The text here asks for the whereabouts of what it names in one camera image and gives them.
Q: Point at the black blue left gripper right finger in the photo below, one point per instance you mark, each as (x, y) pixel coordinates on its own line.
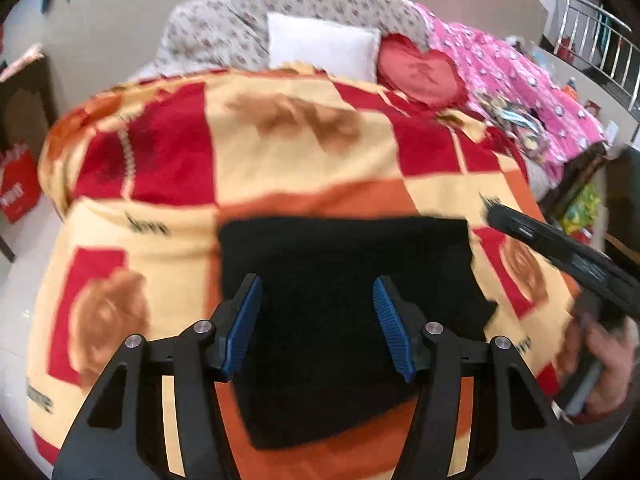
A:
(514, 433)

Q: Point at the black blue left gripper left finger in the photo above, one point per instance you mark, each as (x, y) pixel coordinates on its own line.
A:
(119, 431)

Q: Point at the black pants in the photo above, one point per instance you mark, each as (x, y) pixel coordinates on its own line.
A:
(318, 363)

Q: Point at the person's right hand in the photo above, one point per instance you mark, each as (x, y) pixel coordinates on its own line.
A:
(615, 352)

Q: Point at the green yellow bag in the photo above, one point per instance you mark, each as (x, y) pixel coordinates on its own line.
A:
(581, 216)

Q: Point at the colourful crumpled cloth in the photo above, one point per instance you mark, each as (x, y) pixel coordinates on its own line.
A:
(525, 128)

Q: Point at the metal stair railing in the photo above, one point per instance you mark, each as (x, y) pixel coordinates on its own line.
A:
(601, 46)

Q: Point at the pink patterned bedsheet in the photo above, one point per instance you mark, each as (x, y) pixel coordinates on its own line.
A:
(491, 67)

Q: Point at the yellow red love blanket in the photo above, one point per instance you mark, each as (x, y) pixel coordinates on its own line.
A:
(144, 175)

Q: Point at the red shopping bag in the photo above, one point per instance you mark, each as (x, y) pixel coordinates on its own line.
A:
(20, 189)

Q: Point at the red heart-shaped cushion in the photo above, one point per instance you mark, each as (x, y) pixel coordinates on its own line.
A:
(429, 78)

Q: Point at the dark wooden table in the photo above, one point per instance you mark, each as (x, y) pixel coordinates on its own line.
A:
(28, 107)

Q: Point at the white pillow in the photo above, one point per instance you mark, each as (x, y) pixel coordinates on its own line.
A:
(339, 50)

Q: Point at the grey floral quilt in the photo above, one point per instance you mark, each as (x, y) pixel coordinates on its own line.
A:
(208, 34)

